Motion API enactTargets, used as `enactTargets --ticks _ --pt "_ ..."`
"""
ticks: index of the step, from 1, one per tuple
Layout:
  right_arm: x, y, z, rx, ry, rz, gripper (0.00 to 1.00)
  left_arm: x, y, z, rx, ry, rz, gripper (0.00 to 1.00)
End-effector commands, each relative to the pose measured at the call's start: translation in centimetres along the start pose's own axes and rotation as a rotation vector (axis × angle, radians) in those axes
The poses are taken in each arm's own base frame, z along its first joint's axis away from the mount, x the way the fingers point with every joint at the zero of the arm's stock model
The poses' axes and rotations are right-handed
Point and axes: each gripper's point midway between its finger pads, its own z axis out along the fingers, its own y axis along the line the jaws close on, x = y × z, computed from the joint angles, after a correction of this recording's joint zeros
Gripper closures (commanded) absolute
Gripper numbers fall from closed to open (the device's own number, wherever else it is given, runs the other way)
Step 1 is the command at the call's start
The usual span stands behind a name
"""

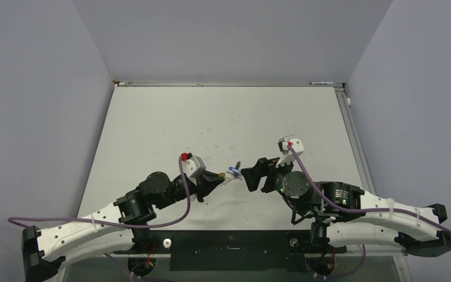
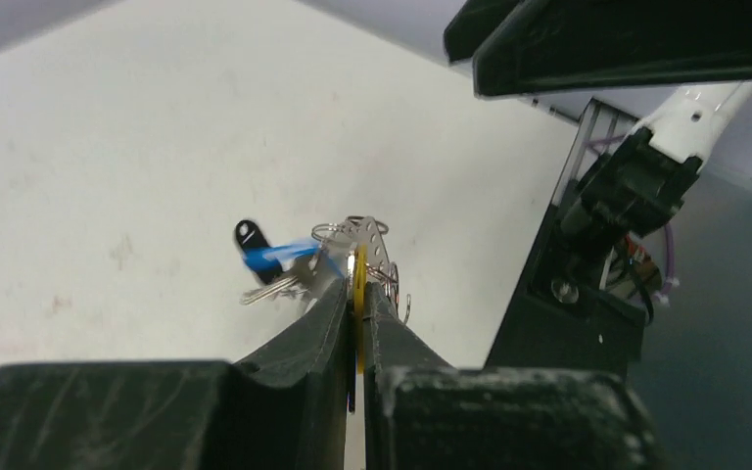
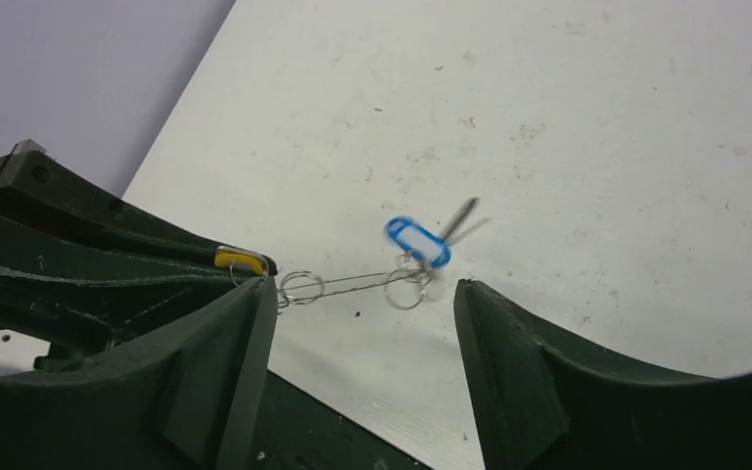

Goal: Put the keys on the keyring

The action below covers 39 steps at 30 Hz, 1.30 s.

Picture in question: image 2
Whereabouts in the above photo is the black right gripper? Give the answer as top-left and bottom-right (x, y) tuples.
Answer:
(444, 0), (752, 97)

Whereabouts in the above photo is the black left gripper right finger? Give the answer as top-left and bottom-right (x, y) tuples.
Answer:
(363, 283), (665, 469)

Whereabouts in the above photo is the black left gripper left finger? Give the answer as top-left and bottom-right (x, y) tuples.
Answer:
(0, 281), (351, 469)

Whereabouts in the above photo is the blue plastic key tag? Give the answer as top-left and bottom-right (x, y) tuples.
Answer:
(237, 239), (326, 273)

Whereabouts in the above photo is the yellow plastic key tag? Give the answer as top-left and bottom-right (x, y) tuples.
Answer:
(352, 244), (368, 374)

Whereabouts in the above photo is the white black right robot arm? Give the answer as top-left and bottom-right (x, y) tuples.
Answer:
(444, 1), (752, 258)

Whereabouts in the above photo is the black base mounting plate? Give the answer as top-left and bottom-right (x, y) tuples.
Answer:
(484, 204), (646, 378)

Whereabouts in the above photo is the black head key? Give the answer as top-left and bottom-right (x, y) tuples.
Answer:
(233, 218), (284, 285)

